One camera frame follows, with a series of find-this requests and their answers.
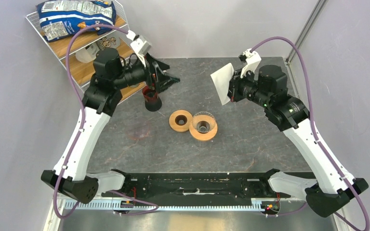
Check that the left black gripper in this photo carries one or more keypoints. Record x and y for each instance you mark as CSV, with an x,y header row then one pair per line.
x,y
162,80

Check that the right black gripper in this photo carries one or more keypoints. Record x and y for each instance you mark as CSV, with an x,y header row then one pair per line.
x,y
235,83

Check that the white paper coffee filter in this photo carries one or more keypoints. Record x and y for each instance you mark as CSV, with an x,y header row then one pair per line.
x,y
221,80

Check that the clear glass dripper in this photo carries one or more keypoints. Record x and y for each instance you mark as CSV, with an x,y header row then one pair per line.
x,y
203,122

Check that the wooden ring stand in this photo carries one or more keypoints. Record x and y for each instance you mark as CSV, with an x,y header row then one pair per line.
x,y
180,120
203,137

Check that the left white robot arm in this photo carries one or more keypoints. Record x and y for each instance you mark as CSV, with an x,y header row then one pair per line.
x,y
69,176

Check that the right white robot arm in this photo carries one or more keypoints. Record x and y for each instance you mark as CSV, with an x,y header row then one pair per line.
x,y
331,188

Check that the red black dripper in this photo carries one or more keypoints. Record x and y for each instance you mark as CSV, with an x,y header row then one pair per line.
x,y
152,100

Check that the white plastic jug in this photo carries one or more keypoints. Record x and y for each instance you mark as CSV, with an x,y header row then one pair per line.
x,y
88,53

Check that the blue Doritos chip bag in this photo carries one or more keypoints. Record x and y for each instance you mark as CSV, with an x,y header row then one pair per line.
x,y
60,19

